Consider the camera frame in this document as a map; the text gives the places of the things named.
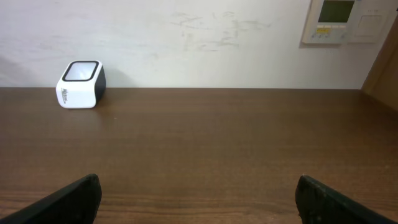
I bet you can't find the white barcode scanner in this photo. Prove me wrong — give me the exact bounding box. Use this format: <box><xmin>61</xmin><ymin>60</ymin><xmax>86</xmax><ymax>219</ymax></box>
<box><xmin>55</xmin><ymin>60</ymin><xmax>106</xmax><ymax>109</ymax></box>

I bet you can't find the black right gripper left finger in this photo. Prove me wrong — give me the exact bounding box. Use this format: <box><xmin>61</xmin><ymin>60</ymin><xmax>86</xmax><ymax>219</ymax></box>
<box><xmin>1</xmin><ymin>174</ymin><xmax>102</xmax><ymax>224</ymax></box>

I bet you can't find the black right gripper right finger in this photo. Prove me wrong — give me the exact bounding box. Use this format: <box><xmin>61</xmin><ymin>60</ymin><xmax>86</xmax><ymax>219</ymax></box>
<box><xmin>295</xmin><ymin>175</ymin><xmax>397</xmax><ymax>224</ymax></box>

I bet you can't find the beige wall control panel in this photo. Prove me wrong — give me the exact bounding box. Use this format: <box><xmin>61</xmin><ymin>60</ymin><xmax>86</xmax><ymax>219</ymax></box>
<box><xmin>301</xmin><ymin>0</ymin><xmax>397</xmax><ymax>46</ymax></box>

